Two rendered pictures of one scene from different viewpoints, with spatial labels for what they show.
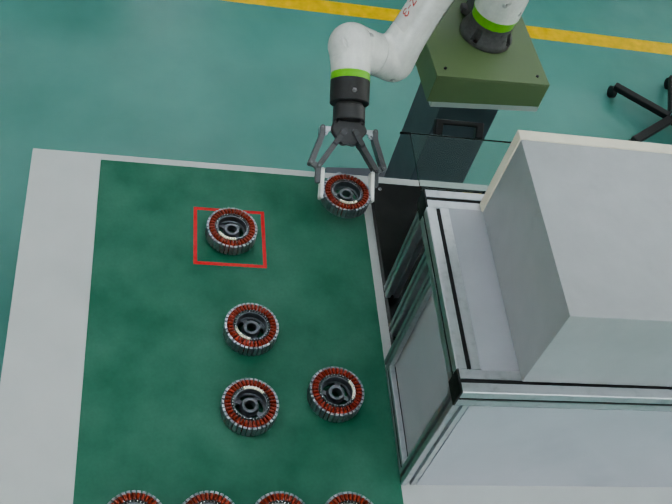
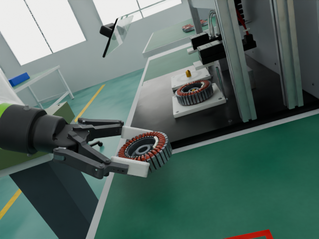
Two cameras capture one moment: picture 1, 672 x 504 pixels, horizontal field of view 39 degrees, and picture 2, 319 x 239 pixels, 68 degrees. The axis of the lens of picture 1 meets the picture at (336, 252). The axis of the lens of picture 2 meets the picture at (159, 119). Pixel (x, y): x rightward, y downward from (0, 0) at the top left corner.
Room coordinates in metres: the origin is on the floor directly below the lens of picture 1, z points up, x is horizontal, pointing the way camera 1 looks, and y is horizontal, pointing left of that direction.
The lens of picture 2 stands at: (1.24, 0.36, 1.05)
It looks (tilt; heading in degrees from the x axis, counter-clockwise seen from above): 24 degrees down; 301
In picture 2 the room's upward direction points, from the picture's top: 21 degrees counter-clockwise
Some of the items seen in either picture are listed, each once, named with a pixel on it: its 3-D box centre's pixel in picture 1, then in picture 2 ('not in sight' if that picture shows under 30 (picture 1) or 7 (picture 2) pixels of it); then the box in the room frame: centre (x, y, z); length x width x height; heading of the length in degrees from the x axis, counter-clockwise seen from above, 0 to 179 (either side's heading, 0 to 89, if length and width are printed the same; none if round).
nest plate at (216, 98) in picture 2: not in sight; (196, 99); (1.47, -0.29, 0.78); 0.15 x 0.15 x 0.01; 21
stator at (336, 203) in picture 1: (345, 195); (144, 152); (1.50, 0.02, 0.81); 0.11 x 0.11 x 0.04
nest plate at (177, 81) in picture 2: not in sight; (189, 77); (1.56, -0.51, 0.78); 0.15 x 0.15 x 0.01; 21
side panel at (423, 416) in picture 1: (421, 380); not in sight; (1.03, -0.24, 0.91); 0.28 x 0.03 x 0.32; 21
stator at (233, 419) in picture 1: (249, 406); not in sight; (0.93, 0.06, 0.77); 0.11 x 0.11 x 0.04
